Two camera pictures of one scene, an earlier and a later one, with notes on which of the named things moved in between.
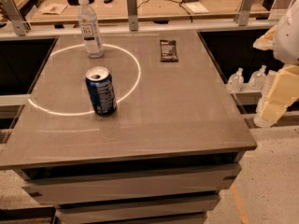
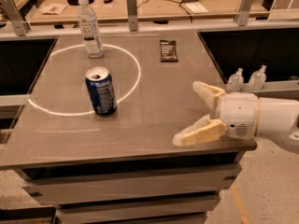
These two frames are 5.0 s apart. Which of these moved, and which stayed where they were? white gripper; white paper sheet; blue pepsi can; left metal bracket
Moved: white gripper
Stayed: left metal bracket; blue pepsi can; white paper sheet
